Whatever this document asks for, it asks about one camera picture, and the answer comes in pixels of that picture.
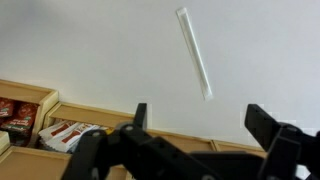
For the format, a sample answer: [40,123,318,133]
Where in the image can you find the white printed condiment packets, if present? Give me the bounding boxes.
[38,120,113,154]

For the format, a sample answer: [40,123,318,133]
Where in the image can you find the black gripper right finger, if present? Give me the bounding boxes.
[244,103,320,180]

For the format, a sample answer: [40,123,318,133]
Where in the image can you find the wooden tiered condiment rack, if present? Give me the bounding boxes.
[0,79,268,180]

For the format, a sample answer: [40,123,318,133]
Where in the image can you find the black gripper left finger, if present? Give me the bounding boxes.
[61,102,215,180]

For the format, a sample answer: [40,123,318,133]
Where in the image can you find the red ketchup packets pile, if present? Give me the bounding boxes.
[0,97,40,148]

